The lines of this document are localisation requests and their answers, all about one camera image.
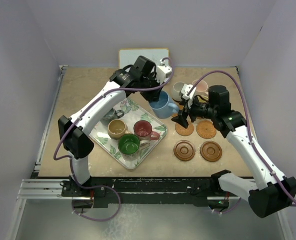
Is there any small whiteboard with stand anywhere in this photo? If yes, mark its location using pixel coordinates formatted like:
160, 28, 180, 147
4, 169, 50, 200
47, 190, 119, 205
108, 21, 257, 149
118, 48, 170, 69

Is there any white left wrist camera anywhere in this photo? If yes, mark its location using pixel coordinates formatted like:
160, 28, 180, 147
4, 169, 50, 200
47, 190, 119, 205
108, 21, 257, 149
155, 59, 173, 84

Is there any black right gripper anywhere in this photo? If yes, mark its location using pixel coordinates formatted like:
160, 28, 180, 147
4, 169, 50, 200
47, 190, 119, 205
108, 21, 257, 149
172, 94, 217, 128

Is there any green ceramic cup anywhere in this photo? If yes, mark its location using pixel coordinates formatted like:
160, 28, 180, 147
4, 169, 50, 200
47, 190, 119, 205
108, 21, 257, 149
118, 133, 150, 155

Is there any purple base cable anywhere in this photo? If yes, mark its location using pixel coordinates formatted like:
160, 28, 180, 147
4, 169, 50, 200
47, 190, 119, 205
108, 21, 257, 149
71, 184, 123, 222
211, 197, 242, 216

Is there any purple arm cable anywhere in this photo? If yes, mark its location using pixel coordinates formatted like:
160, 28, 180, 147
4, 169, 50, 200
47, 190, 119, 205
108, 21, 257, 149
187, 69, 296, 210
53, 57, 175, 188

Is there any orange wooden coaster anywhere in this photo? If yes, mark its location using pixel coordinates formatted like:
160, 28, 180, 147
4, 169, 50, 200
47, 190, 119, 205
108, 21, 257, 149
171, 105, 187, 117

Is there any tan ceramic cup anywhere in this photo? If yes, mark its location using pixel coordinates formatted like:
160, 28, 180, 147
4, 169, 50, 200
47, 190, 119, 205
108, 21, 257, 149
108, 119, 131, 140

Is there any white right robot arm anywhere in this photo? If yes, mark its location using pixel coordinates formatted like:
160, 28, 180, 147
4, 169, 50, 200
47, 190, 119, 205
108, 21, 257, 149
172, 84, 296, 218

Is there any white ceramic cup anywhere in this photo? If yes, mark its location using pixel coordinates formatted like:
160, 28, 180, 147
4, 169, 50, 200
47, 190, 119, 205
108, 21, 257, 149
171, 82, 185, 102

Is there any woven bamboo coaster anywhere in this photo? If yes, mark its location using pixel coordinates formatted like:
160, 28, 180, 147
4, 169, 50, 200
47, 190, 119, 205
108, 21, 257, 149
196, 120, 216, 139
175, 123, 194, 136

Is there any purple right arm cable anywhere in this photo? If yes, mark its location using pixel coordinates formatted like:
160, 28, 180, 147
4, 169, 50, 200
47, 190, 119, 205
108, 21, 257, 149
187, 69, 296, 210

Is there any light blue ceramic cup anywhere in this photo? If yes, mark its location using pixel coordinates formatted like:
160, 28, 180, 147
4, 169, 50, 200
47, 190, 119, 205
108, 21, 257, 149
149, 91, 179, 119

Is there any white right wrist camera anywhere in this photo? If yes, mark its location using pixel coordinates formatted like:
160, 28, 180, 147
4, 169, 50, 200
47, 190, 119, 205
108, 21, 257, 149
179, 84, 196, 101

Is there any pink ceramic cup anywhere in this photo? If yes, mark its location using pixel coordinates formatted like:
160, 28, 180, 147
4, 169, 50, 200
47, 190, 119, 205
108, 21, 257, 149
195, 80, 208, 95

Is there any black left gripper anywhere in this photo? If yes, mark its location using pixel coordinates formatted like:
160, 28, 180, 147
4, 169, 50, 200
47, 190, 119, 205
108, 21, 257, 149
138, 73, 165, 103

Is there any brown ringed coaster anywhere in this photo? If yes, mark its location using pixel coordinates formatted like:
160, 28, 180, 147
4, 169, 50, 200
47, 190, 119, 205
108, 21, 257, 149
200, 141, 222, 162
173, 140, 196, 162

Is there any grey blue ceramic cup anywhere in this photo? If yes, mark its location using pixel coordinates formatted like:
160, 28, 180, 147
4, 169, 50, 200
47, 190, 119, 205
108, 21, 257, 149
102, 108, 125, 121

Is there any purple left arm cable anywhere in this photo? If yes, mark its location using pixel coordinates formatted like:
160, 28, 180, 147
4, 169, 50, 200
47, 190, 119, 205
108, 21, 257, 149
53, 57, 175, 188

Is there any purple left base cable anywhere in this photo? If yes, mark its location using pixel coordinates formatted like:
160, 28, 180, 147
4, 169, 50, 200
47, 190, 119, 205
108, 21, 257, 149
71, 184, 123, 222

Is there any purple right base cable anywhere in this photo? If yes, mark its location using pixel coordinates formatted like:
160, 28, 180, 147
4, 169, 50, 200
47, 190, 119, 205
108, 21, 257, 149
211, 197, 242, 216

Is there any red ceramic cup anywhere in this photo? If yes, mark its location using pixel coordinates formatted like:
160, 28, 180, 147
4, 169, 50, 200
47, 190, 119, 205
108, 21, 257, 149
133, 120, 160, 141

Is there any black front rail base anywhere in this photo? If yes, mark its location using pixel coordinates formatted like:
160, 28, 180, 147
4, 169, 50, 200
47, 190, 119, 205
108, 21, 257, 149
60, 177, 234, 211

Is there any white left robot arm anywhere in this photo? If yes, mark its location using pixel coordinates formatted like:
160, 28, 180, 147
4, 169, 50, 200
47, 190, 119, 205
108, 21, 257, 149
53, 55, 172, 196

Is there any aluminium frame rail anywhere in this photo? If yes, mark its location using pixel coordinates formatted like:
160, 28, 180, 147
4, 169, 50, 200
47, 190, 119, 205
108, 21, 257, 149
17, 177, 241, 201

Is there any yellow ceramic cup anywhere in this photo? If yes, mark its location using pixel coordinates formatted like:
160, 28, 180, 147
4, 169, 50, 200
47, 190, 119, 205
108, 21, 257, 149
199, 92, 209, 101

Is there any floral serving tray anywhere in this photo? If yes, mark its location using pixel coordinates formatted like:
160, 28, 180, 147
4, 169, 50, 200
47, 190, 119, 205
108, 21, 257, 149
90, 99, 167, 170

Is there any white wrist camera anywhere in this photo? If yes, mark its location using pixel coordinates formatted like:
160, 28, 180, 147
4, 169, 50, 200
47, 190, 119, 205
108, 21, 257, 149
155, 59, 173, 84
179, 84, 196, 101

